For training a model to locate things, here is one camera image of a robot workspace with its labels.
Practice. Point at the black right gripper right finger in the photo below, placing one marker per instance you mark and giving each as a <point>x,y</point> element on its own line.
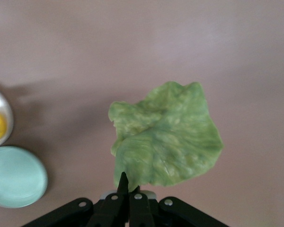
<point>142,212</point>

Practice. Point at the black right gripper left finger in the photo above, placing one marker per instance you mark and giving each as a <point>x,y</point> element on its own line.
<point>109,212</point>

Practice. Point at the green lettuce leaf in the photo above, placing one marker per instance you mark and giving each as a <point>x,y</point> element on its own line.
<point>168,142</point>

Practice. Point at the light green plate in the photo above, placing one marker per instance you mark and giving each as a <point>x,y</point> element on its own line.
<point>14,177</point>

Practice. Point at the beige plate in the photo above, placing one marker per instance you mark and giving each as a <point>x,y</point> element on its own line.
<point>9,118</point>

